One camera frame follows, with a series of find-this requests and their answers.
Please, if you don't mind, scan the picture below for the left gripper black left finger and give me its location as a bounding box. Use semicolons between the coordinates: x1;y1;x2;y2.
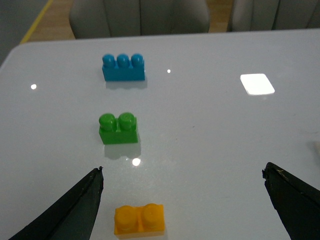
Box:
11;166;104;240

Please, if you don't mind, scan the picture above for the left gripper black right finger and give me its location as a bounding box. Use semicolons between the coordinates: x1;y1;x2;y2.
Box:
262;162;320;240

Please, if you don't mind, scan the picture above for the yellow two-stud toy block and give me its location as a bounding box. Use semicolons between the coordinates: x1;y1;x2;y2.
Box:
114;203;166;240

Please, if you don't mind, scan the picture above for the green two-stud toy block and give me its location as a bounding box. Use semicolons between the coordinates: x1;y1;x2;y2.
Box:
98;112;139;145

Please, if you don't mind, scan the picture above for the blue three-stud toy block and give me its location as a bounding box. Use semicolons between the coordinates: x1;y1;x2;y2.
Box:
102;53;146;82

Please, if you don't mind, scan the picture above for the right beige armchair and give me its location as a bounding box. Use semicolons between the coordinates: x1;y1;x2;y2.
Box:
227;0;320;32

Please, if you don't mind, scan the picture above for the beige armchair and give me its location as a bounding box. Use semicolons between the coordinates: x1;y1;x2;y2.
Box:
69;0;210;39
227;0;320;32

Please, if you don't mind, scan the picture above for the left beige armchair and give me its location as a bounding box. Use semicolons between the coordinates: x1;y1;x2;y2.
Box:
69;0;210;39

